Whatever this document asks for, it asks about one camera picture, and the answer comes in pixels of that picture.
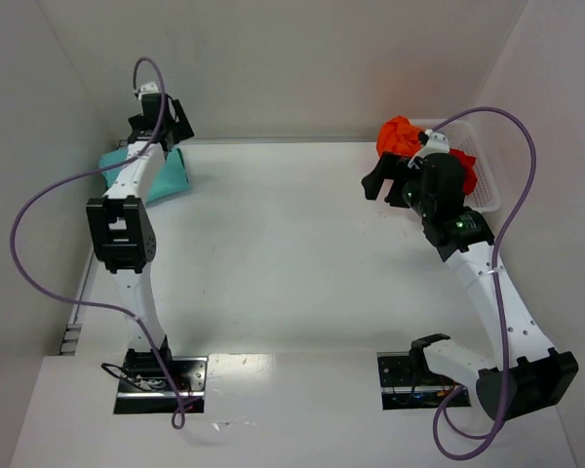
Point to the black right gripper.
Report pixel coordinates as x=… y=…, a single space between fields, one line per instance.
x=392 y=172

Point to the white plastic basket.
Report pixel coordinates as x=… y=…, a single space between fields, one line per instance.
x=461 y=135

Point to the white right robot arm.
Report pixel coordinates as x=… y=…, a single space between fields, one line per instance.
x=525 y=372

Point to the red t shirt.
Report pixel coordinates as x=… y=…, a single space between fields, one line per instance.
x=467 y=162

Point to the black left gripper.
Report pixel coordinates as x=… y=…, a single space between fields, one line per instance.
x=176 y=125

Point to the teal t shirt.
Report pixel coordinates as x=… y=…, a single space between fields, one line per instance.
x=171 y=179

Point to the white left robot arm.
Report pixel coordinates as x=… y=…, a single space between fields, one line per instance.
x=122 y=233

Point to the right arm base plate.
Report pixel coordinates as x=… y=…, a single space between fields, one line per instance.
x=402 y=390

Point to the orange t shirt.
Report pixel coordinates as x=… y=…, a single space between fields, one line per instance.
x=400 y=137

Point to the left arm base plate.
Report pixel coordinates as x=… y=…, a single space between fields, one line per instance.
x=143 y=388

